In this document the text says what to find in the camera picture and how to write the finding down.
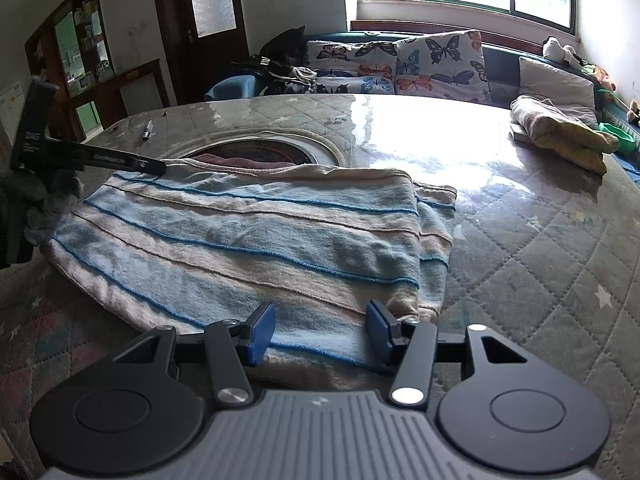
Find blue striped towel garment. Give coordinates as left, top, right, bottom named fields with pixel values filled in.
left=43, top=158, right=457, bottom=389

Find folded beige yellow clothes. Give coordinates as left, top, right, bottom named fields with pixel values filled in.
left=510, top=96, right=620, bottom=176

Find wooden glass cabinet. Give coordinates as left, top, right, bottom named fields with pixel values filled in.
left=25, top=0, right=169, bottom=142

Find small marker pen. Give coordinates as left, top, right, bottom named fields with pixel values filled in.
left=141, top=120, right=154, bottom=142

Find dark wooden door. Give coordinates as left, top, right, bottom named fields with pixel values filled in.
left=155, top=0, right=248, bottom=104

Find black bag on sofa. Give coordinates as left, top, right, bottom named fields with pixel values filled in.
left=259, top=26, right=307, bottom=66

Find blue sofa bench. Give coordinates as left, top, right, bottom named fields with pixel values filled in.
left=204, top=27, right=639, bottom=180

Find long butterfly cushion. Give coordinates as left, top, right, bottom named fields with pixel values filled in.
left=307, top=40, right=398, bottom=94

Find large butterfly pillow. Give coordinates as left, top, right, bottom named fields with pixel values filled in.
left=394, top=29, right=491, bottom=104

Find grey pillow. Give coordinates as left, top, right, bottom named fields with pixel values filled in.
left=518, top=56, right=598, bottom=128

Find green plastic bowl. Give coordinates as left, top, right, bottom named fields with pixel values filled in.
left=598, top=122, right=637, bottom=156

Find yellow green plush toys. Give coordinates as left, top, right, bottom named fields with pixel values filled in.
left=626, top=100, right=640, bottom=126

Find white plush toy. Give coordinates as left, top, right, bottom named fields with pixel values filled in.
left=542, top=36, right=584, bottom=70

